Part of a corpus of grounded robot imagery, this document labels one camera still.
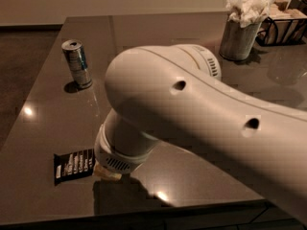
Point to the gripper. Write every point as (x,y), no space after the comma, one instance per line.
(112,161)

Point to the black rxbar chocolate wrapper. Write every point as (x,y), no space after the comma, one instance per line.
(73,165)

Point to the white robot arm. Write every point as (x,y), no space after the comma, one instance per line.
(170,94)

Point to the silver blue energy drink can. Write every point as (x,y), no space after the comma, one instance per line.
(75,57)

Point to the metal bucket napkin holder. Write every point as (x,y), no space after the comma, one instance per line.
(237,41)

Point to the white paper napkins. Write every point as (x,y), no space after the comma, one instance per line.
(247,12)

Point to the black wire basket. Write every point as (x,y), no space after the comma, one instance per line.
(278,32)

